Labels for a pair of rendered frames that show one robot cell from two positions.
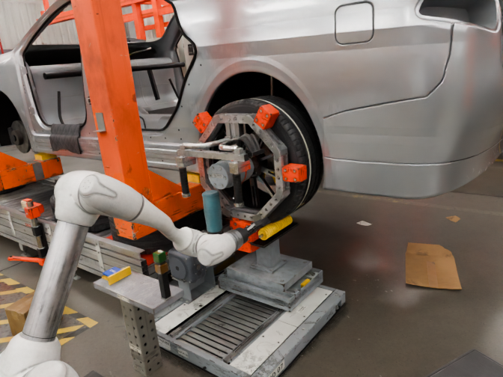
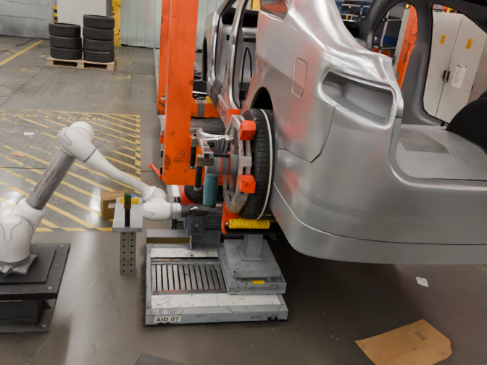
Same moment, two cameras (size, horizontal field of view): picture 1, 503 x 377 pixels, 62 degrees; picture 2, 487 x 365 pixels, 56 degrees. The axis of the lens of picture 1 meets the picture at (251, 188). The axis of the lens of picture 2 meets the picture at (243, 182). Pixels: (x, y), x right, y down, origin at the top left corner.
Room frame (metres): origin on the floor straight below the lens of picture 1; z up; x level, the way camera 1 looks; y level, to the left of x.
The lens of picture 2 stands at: (0.04, -1.59, 1.76)
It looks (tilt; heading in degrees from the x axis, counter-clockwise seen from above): 22 degrees down; 38
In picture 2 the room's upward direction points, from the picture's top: 7 degrees clockwise
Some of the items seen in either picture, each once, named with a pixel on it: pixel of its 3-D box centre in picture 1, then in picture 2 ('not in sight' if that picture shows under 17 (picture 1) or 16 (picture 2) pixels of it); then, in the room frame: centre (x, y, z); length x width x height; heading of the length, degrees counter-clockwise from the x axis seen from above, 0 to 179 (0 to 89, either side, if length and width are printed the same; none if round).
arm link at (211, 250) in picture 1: (212, 250); (155, 209); (1.57, 0.18, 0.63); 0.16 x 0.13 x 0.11; 141
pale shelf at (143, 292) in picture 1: (137, 288); (128, 214); (1.66, 0.55, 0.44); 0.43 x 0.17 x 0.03; 51
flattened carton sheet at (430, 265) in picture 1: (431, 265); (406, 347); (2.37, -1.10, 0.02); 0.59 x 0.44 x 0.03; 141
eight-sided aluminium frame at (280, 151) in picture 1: (240, 167); (235, 164); (2.05, 0.05, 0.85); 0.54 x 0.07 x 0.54; 51
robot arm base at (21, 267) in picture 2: not in sight; (12, 261); (0.96, 0.60, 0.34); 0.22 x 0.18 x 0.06; 43
